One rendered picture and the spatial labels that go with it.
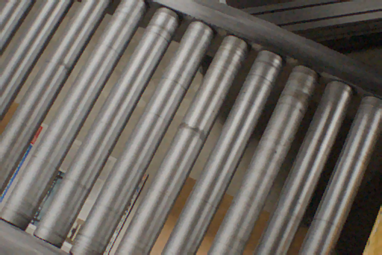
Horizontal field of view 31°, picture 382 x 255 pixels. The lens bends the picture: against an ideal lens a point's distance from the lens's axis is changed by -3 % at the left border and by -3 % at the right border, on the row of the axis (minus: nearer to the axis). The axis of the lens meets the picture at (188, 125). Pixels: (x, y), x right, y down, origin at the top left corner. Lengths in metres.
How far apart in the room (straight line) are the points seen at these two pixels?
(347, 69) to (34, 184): 0.55
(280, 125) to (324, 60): 0.15
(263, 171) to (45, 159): 0.35
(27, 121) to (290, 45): 0.46
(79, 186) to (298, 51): 0.43
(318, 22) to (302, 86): 0.74
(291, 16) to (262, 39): 0.70
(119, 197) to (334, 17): 1.02
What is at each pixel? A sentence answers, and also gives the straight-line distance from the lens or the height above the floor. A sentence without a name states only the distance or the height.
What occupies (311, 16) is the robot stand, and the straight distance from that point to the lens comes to 1.91.
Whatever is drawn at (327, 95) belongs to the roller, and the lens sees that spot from 1.18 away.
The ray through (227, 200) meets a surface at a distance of 1.93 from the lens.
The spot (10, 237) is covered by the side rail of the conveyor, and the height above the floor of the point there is 0.80.
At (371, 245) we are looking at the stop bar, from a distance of 1.10.
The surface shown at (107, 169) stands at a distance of 1.95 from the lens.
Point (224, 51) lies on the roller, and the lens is 1.19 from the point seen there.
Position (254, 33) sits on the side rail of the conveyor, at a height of 0.80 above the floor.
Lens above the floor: 1.86
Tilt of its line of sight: 69 degrees down
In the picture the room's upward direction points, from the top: 1 degrees clockwise
